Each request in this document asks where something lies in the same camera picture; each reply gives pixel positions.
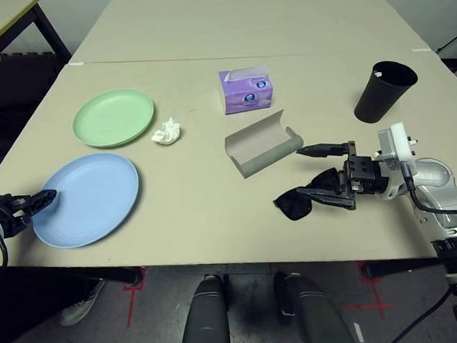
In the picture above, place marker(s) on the black table leg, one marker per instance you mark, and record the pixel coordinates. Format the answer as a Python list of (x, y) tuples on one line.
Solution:
[(122, 275), (396, 267)]

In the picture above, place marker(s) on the blue plastic plate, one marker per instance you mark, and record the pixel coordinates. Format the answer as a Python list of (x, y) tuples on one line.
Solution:
[(89, 201)]

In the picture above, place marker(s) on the grey robot right leg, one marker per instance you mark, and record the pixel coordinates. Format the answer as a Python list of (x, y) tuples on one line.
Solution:
[(321, 314)]

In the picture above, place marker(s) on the black foam floor mats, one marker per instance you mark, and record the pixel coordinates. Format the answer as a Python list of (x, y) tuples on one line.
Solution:
[(11, 96)]

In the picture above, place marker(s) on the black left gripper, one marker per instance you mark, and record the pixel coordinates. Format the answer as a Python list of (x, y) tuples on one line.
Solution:
[(8, 212)]

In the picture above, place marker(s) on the grey robot left leg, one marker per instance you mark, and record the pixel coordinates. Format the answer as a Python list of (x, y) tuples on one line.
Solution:
[(203, 322)]

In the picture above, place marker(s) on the black sunglasses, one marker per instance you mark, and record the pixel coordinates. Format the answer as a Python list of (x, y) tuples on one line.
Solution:
[(293, 206)]

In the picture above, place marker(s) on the grey robot leg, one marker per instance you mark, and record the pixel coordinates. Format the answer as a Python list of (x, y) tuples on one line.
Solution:
[(321, 314), (203, 322)]

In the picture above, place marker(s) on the bystander grey sneaker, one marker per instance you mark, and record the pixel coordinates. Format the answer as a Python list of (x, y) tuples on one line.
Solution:
[(79, 307)]

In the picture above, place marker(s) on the white tissue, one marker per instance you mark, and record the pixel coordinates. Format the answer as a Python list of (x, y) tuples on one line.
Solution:
[(166, 132)]

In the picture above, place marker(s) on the green plastic plate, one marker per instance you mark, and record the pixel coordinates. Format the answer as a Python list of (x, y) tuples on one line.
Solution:
[(111, 117)]

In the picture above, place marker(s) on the purple tissue pack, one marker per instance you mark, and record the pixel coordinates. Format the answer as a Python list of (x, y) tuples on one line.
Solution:
[(246, 95)]

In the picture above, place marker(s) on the black plastic cup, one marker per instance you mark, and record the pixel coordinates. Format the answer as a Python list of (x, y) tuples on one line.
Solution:
[(380, 98)]

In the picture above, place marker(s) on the white tape strip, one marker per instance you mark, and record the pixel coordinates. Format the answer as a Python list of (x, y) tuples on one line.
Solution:
[(76, 64), (422, 49)]

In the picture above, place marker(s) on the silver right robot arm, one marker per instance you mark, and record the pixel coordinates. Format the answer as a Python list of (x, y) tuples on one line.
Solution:
[(437, 188)]

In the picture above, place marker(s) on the bystander dark trouser leg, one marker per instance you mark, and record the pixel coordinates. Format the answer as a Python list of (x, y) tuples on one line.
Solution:
[(26, 311)]

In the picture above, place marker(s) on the grey glasses case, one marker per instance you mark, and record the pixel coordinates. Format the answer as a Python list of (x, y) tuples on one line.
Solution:
[(258, 146)]

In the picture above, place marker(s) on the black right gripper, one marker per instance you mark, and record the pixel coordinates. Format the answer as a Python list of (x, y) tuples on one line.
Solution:
[(364, 174)]

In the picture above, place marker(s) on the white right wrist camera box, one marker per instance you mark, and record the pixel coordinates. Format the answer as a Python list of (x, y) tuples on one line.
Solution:
[(397, 144)]

